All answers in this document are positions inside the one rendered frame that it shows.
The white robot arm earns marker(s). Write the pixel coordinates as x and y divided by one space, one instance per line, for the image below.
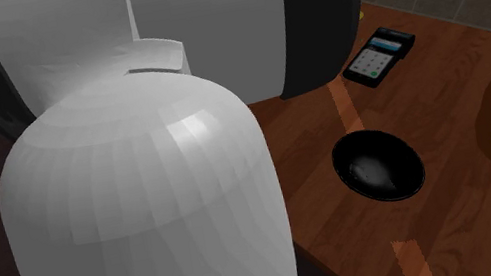
142 173

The black bowl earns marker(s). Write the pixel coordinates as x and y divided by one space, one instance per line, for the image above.
378 166

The black keypad payment terminal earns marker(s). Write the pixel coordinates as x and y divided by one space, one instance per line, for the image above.
376 57

